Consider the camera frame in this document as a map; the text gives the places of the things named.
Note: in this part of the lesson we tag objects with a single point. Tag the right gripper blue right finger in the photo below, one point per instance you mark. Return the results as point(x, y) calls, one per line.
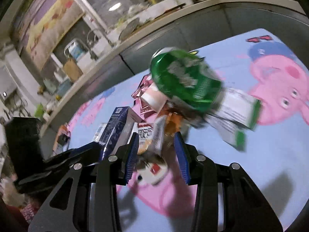
point(183, 157)

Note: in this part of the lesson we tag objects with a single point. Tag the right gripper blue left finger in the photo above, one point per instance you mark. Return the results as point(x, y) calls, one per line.
point(130, 156)

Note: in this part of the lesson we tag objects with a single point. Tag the dark blue tube box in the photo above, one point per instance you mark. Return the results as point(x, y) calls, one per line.
point(118, 131)

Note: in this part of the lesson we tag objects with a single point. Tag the white red snack packet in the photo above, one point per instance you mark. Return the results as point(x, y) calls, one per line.
point(151, 166)

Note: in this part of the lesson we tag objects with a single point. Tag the white green carton box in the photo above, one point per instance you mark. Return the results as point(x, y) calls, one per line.
point(232, 113)

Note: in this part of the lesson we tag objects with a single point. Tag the green crushed soda can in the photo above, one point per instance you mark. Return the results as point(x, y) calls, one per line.
point(185, 78)

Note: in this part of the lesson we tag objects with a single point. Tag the upright wooden chopping board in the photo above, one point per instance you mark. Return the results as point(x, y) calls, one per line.
point(72, 70)

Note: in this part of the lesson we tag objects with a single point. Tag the steel sink faucet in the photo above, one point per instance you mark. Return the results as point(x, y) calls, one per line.
point(76, 49)

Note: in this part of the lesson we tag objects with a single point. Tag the grey base cabinets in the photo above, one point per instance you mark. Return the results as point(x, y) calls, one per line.
point(191, 28)

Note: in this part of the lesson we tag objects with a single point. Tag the round metal strainer lid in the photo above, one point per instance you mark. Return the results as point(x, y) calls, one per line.
point(129, 29)

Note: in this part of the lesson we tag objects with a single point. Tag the fruit picture roller blind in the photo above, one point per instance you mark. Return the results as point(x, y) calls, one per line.
point(41, 24)

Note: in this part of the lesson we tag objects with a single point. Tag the cartoon pig tablecloth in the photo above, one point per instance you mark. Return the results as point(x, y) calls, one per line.
point(263, 64)

